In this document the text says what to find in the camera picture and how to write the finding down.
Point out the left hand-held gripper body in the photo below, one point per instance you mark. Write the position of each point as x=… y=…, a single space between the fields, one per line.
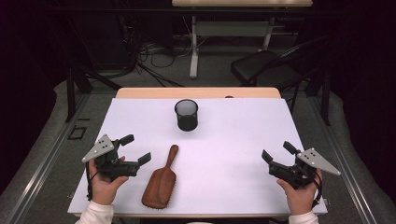
x=107 y=161

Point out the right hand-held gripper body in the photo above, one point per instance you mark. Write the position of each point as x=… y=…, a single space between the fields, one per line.
x=292 y=174

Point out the brown wooden hairbrush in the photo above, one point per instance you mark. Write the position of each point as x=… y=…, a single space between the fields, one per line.
x=160 y=186

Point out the black mesh pen holder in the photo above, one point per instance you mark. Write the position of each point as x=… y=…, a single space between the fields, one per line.
x=186 y=123

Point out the person's right hand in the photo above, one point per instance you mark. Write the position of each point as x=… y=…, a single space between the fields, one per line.
x=300 y=199

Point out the person's left hand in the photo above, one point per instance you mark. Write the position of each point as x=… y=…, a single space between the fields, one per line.
x=104 y=189

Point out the white table cover board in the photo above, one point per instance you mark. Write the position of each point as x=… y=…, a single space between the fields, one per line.
x=233 y=140

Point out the black metal stand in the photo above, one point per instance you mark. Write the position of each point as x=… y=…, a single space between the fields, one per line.
x=70 y=93

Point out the light wooden table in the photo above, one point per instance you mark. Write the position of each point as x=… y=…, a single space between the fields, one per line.
x=193 y=92

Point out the person's white clothing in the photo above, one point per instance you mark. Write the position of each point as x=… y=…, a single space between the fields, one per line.
x=199 y=222

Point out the black folding chair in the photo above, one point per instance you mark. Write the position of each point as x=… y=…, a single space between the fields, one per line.
x=264 y=67

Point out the black horizontal metal bar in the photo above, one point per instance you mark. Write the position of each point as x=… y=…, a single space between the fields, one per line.
x=124 y=11

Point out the white-legged desk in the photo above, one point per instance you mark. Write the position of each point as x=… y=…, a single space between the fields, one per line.
x=243 y=3

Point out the aluminium floor rail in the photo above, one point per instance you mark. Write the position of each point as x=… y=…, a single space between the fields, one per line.
x=50 y=155
x=342 y=158

